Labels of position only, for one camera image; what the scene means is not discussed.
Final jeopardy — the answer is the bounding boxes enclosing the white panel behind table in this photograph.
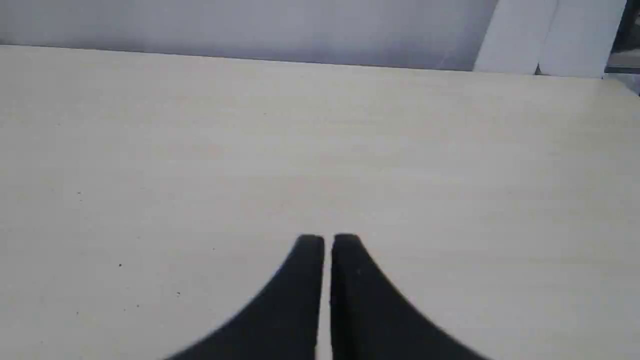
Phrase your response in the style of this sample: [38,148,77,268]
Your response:
[473,0,627,78]

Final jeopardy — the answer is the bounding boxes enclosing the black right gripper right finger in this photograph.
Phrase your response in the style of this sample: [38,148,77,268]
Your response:
[330,234,482,360]

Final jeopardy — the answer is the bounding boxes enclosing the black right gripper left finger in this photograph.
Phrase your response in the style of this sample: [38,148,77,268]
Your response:
[172,234,325,360]

